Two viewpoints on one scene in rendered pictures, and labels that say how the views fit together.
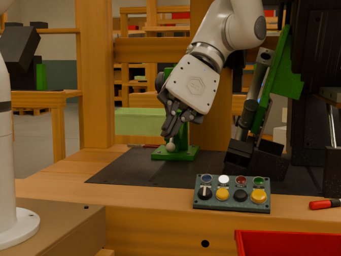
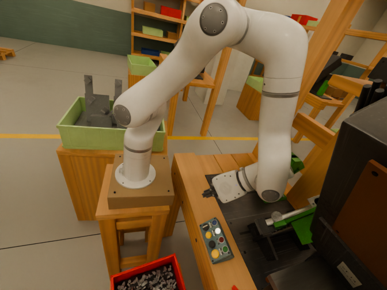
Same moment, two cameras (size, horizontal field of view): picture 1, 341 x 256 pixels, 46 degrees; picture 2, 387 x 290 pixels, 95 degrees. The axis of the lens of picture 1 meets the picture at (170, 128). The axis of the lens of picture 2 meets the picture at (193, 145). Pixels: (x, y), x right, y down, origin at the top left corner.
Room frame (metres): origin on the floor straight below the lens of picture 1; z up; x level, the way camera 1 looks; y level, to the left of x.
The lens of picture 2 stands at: (0.42, -0.32, 1.61)
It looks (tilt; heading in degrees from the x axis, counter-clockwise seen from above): 35 degrees down; 53
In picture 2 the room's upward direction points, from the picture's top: 14 degrees clockwise
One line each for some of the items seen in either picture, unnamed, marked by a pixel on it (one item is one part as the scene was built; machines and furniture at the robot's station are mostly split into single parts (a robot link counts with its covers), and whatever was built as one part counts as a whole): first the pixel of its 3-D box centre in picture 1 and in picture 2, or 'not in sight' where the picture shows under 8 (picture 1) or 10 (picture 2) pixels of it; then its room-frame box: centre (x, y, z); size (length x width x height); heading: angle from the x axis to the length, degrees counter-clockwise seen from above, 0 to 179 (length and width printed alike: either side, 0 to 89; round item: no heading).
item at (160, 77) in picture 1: (160, 84); not in sight; (1.26, 0.03, 1.12); 0.07 x 0.03 x 0.08; 169
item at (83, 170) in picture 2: not in sight; (124, 169); (0.63, 0.87, 0.39); 0.68 x 0.52 x 0.79; 159
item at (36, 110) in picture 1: (33, 102); (333, 91); (9.76, 3.30, 0.22); 1.20 x 0.81 x 0.44; 170
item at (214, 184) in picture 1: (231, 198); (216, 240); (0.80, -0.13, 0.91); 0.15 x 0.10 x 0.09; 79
